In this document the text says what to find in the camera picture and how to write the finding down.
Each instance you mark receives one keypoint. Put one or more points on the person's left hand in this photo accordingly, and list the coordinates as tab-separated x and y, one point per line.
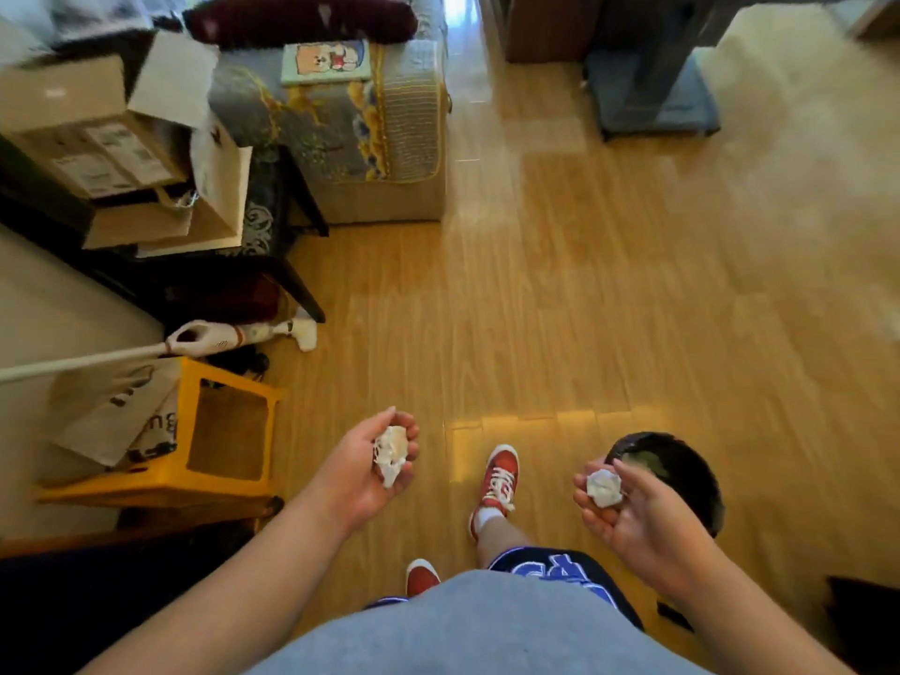
344	485

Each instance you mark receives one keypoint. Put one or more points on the person's right hand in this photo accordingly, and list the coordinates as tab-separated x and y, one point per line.
650	534

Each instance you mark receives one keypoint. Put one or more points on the person's right thumb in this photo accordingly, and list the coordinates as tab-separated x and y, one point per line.
641	481

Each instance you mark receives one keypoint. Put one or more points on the person's left thumb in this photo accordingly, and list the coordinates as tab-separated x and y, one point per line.
372	425

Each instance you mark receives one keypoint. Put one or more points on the large white paper ball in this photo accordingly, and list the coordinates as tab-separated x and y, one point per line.
390	451

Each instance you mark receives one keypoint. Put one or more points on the small white paper ball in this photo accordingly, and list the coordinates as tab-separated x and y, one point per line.
605	488

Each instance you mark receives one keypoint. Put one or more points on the person's left forearm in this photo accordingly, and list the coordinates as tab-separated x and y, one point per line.
232	590

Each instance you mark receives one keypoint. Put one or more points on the person's right forearm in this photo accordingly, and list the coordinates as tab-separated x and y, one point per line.
745	625

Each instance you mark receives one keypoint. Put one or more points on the black round trash bin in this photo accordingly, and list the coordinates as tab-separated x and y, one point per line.
685	470

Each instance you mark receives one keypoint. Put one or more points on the blue printed shorts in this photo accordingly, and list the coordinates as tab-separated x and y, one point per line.
562	567

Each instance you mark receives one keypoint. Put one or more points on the red sneaker with white laces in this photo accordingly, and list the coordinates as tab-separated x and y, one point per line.
500	479
420	577

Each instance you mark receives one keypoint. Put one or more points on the white sock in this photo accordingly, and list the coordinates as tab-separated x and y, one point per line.
485	518

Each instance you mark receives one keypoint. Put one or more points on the person's bare leg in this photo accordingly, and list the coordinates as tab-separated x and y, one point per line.
500	541

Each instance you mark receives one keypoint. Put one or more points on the white stick vacuum cleaner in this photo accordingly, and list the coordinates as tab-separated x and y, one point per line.
211	337

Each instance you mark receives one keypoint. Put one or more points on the yellow plastic stool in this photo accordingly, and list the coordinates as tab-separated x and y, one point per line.
169	477

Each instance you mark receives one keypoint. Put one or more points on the black low table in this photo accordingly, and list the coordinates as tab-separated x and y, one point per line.
211	288

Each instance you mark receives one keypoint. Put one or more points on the grey shirt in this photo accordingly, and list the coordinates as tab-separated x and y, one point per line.
478	632

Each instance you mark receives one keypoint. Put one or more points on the dark patterned cloth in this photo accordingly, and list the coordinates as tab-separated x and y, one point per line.
261	203

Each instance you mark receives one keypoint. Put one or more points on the beige paper bag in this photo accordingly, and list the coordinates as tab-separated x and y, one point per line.
105	414

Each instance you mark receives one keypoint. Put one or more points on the open cardboard box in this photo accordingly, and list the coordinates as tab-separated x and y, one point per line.
211	196

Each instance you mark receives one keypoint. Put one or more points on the sofa with patterned cover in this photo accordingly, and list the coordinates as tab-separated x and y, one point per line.
380	133

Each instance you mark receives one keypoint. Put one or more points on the cartoon print box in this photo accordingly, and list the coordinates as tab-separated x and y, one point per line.
327	61

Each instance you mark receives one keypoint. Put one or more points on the blue-grey floor mat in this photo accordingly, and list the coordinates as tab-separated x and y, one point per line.
654	105

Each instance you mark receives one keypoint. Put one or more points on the dark red cushion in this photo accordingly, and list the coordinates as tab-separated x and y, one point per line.
302	17

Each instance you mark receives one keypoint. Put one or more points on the large labelled cardboard box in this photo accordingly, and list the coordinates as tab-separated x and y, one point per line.
77	126

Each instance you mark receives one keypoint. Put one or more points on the brown wooden cabinet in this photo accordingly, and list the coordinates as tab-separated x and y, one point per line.
548	24

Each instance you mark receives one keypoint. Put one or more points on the grey table leg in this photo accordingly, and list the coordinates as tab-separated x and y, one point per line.
664	42

